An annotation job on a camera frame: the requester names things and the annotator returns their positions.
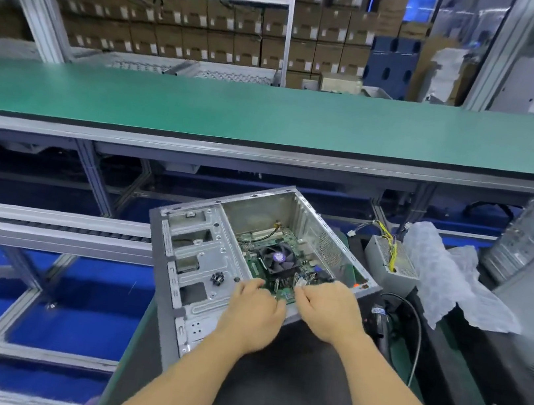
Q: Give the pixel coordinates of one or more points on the green conveyor belt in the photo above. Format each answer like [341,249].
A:
[261,109]

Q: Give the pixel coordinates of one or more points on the grey power supply unit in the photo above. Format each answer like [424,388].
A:
[390,263]

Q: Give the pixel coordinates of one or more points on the person's right hand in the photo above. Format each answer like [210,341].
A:
[331,312]

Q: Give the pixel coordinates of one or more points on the black and silver computer case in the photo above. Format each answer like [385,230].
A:
[190,248]

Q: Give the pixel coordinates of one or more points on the stack of cardboard boxes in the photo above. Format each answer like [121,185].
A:
[212,32]

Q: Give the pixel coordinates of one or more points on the black electric screwdriver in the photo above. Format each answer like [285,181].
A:
[380,332]

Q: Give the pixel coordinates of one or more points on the metal heatsink cooler fan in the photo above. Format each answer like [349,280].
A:
[281,260]

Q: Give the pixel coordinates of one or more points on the green motherboard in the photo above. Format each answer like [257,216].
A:
[284,258]

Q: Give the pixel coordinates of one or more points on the aluminium roller conveyor rail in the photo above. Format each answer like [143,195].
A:
[43,226]

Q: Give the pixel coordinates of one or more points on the person's left forearm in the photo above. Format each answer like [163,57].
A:
[179,387]

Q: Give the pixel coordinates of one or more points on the person's left hand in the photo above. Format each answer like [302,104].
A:
[250,315]

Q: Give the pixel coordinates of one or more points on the white bubble wrap bag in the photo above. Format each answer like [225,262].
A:
[456,273]

